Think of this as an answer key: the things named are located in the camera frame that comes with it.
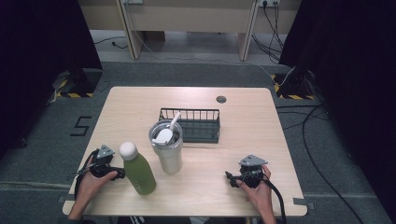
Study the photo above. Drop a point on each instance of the person's right hand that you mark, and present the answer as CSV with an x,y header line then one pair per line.
x,y
260,194

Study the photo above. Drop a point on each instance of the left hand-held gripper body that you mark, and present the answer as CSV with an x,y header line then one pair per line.
x,y
100,166

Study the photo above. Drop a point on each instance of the green bottle with white cap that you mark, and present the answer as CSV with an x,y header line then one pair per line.
x,y
140,174

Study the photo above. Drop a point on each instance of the person's dark striped pants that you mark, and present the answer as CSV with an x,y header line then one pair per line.
x,y
137,220

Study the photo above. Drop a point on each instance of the beige wooden desk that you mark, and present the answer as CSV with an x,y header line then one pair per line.
x,y
193,18

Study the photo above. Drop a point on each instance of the black curtain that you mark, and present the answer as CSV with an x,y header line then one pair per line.
x,y
358,77
34,62

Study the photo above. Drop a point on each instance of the stand base with hazard tape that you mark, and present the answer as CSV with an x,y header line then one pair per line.
x,y
81,84
292,88

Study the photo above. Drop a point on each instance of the person's left hand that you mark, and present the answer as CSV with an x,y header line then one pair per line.
x,y
90,186

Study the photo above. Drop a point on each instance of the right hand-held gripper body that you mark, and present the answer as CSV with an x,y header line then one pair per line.
x,y
251,174

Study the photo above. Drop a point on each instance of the grey tape strip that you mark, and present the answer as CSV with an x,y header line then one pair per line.
x,y
303,202
69,198

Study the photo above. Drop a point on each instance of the white power strip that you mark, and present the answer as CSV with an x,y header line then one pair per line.
x,y
133,1

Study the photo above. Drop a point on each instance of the white wall power outlet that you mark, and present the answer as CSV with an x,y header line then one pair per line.
x,y
269,2

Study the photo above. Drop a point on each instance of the white tumbler with straw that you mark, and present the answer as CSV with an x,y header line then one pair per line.
x,y
168,152

